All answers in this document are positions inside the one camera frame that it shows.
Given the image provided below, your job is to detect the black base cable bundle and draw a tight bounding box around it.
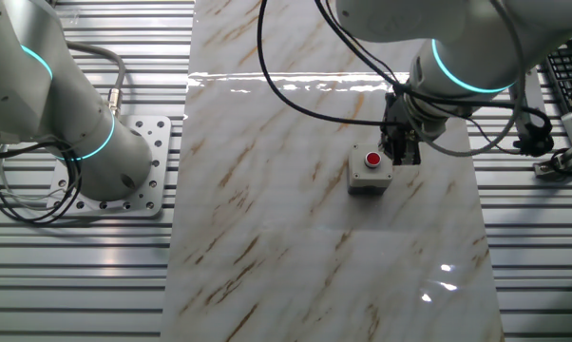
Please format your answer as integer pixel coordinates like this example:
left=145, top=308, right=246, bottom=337
left=0, top=140, right=84, bottom=224

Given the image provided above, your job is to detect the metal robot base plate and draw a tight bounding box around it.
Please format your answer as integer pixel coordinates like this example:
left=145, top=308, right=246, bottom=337
left=46, top=115, right=172, bottom=219

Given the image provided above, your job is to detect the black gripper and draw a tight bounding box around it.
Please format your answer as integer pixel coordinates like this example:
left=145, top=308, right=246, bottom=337
left=380, top=93, right=423, bottom=166

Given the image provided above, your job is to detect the marble pattern sheet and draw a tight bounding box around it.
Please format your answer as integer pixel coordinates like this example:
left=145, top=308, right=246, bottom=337
left=160, top=70, right=505, bottom=342
left=187, top=0, right=410, bottom=80

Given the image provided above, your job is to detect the grey cable with metal connector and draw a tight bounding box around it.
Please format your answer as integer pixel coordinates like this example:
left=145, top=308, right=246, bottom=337
left=65, top=40, right=127, bottom=118

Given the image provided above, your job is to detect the long black gripper cable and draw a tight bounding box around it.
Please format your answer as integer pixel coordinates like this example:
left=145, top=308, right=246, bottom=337
left=256, top=0, right=396, bottom=127

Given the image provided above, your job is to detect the black camera cable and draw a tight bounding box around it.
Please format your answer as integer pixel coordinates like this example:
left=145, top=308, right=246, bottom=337
left=314, top=0, right=553, bottom=143

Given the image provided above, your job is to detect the grey box with red button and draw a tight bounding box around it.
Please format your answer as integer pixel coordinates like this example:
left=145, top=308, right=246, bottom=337
left=346, top=142, right=394, bottom=197

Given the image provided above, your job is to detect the wrist camera on silver bracket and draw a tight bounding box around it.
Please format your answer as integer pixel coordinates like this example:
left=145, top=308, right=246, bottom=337
left=506, top=66, right=556, bottom=158

